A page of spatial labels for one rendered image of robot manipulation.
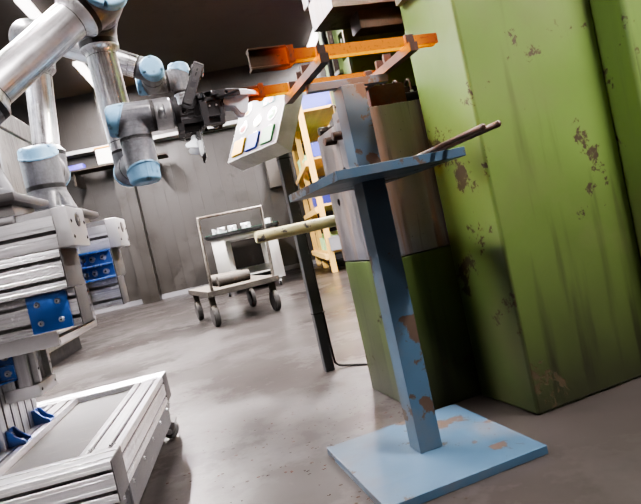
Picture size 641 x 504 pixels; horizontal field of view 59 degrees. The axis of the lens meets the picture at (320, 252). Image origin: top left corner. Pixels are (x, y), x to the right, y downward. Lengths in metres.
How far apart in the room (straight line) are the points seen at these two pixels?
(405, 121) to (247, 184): 8.62
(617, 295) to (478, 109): 0.65
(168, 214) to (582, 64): 9.03
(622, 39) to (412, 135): 0.60
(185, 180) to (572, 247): 9.06
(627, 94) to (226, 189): 8.92
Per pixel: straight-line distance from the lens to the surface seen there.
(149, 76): 1.98
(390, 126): 1.71
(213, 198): 10.24
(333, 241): 7.39
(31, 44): 1.41
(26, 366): 1.69
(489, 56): 1.60
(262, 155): 2.32
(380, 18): 2.02
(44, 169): 1.93
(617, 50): 1.80
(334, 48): 1.28
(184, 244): 10.25
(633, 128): 1.77
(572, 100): 1.73
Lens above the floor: 0.60
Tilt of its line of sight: 2 degrees down
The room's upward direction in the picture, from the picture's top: 13 degrees counter-clockwise
